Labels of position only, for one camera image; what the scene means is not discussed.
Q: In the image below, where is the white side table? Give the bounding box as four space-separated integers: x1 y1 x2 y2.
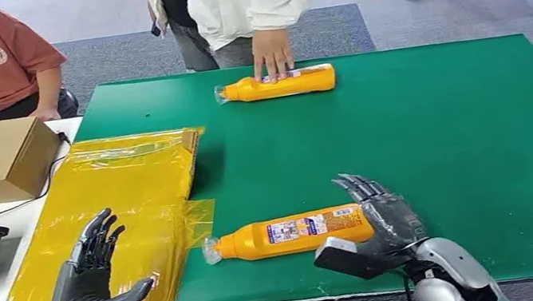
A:
0 112 113 301

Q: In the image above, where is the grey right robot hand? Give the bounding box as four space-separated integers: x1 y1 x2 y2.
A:
331 161 431 267

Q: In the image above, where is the person's hand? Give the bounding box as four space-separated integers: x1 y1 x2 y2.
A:
247 24 299 86

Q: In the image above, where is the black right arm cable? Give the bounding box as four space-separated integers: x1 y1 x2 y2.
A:
401 268 421 301

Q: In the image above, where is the orange bottle with printed label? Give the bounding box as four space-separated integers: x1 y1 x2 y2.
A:
212 61 339 109
198 200 377 269

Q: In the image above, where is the yellow plastic bag stack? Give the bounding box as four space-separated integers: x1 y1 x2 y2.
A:
0 121 233 301

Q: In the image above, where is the green table mat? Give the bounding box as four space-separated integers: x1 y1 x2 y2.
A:
66 15 533 301

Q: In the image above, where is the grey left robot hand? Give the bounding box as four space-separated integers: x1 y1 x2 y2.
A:
36 203 158 301

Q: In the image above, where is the thin black power cable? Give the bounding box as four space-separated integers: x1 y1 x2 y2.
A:
0 130 83 224

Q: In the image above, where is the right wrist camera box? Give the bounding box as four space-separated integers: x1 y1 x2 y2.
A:
310 227 395 289

